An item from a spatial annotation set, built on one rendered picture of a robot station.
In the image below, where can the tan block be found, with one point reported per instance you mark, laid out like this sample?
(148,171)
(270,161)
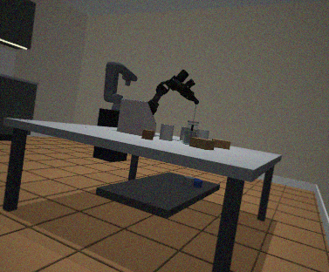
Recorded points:
(222,143)
(205,144)

